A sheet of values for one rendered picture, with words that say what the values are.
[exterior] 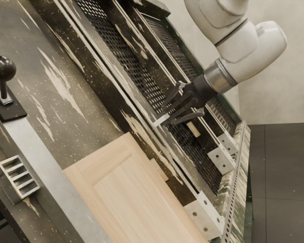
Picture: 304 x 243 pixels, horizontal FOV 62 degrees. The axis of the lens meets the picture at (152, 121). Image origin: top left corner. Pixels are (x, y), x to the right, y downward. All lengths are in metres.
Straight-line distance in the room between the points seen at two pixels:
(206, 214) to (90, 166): 0.38
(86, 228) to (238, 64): 0.50
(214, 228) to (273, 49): 0.51
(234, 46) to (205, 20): 0.09
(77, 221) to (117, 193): 0.15
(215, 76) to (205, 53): 3.72
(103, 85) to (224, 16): 0.39
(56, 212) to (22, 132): 0.16
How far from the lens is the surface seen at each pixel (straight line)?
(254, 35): 0.68
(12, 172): 0.50
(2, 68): 0.42
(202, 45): 4.42
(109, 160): 0.64
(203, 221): 0.82
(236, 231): 0.98
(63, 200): 0.49
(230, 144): 1.47
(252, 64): 0.68
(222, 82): 0.70
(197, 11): 0.68
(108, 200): 0.59
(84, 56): 0.82
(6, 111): 0.51
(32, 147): 0.51
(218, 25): 0.66
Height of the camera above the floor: 1.41
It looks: 11 degrees down
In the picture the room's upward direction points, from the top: 8 degrees counter-clockwise
